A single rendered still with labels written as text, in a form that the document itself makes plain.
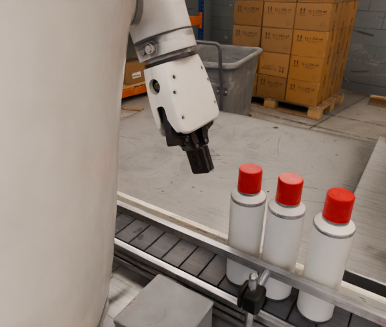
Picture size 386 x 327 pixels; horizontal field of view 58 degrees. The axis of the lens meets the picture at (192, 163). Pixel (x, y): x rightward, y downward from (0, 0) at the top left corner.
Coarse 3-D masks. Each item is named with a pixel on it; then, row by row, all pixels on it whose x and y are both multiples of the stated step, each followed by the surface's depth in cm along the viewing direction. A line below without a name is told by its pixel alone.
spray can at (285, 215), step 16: (288, 176) 46; (288, 192) 45; (272, 208) 47; (288, 208) 46; (304, 208) 47; (272, 224) 47; (288, 224) 46; (272, 240) 48; (288, 240) 47; (272, 256) 49; (288, 256) 49; (272, 288) 52; (288, 288) 52
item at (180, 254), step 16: (128, 224) 70; (144, 224) 70; (128, 240) 66; (144, 240) 66; (160, 240) 66; (176, 240) 66; (160, 256) 62; (176, 256) 62; (192, 256) 62; (208, 256) 62; (192, 272) 58; (208, 272) 58; (224, 272) 58; (224, 288) 55; (272, 304) 53; (288, 304) 53; (288, 320) 50; (304, 320) 50; (336, 320) 50; (352, 320) 50; (368, 320) 50
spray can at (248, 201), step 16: (240, 176) 48; (256, 176) 47; (240, 192) 49; (256, 192) 48; (240, 208) 49; (256, 208) 48; (240, 224) 50; (256, 224) 50; (240, 240) 51; (256, 240) 51; (256, 256) 53; (240, 272) 54; (256, 272) 55
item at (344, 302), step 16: (128, 208) 61; (160, 224) 57; (176, 224) 57; (192, 240) 54; (208, 240) 53; (224, 256) 52; (240, 256) 50; (272, 272) 48; (288, 272) 47; (304, 288) 46; (320, 288) 45; (336, 304) 44; (352, 304) 43; (368, 304) 43; (384, 320) 41
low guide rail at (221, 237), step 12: (120, 192) 74; (132, 204) 72; (144, 204) 70; (168, 216) 67; (180, 216) 67; (192, 228) 65; (204, 228) 63; (216, 240) 62; (300, 264) 55; (348, 288) 51; (360, 288) 51; (360, 300) 51; (372, 300) 49; (384, 300) 49
